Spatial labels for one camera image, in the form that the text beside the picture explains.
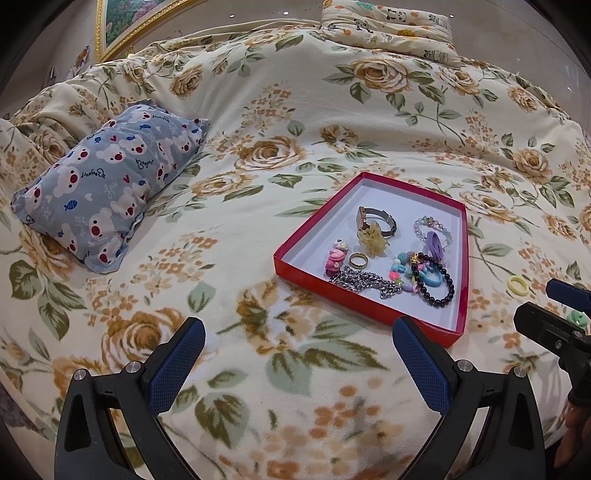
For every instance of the wristwatch with dark band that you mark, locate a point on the wristwatch with dark band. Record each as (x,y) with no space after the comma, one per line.
(390,221)

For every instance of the cream cartoon print pillow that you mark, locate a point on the cream cartoon print pillow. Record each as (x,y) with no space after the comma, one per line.
(388,27)

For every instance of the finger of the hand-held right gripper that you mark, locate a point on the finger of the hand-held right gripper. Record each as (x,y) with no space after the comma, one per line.
(540,323)
(565,290)

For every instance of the yellow hair claw clip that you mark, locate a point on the yellow hair claw clip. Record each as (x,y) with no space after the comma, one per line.
(369,242)

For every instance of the red shallow box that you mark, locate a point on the red shallow box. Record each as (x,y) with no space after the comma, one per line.
(415,318)

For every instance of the person's right hand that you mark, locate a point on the person's right hand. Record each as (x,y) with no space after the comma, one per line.
(577,434)

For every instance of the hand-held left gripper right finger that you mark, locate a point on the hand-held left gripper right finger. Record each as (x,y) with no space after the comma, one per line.
(422,364)

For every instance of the floral cream blanket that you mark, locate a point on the floral cream blanket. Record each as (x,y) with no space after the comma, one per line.
(258,138)

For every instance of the grey bear print pillow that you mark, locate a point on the grey bear print pillow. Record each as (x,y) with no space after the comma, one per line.
(106,184)

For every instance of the mint green hair clip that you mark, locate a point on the mint green hair clip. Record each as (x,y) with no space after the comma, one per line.
(577,319)

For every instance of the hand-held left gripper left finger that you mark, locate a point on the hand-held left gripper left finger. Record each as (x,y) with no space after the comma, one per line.
(178,369)

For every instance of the pink cartoon hair clip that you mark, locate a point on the pink cartoon hair clip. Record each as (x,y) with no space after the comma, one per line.
(334,261)

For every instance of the gold framed picture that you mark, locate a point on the gold framed picture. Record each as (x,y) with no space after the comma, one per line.
(120,23)

